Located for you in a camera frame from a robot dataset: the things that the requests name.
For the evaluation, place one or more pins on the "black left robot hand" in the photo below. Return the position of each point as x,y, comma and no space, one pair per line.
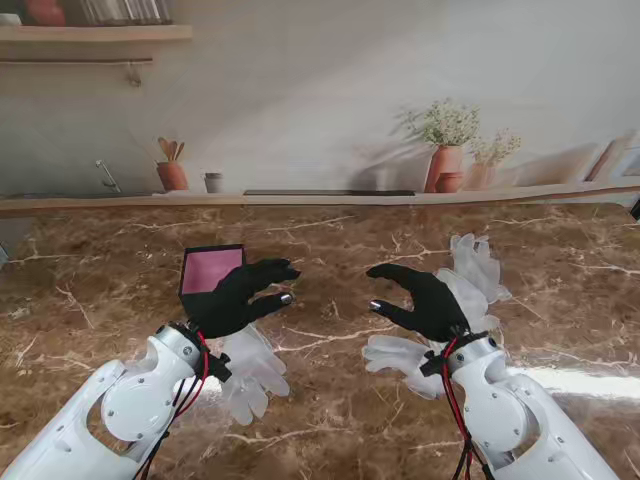
225,310

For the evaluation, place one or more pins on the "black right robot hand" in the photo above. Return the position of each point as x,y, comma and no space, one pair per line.
430,305

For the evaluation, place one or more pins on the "black box pink inside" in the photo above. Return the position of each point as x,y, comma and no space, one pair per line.
205,270

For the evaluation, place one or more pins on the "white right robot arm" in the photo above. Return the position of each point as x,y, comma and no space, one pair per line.
505,400

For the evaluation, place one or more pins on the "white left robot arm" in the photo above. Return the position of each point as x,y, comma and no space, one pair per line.
125,400

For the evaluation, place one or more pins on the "printed kitchen scene backdrop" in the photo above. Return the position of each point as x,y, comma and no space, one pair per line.
310,100

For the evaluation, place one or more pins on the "dark object at table edge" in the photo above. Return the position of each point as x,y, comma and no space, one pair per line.
636,207

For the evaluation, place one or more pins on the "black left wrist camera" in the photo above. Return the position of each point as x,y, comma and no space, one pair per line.
220,367

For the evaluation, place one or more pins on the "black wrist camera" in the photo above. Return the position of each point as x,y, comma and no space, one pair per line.
432,366
220,367

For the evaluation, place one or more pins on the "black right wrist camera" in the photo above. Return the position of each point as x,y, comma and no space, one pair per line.
432,366

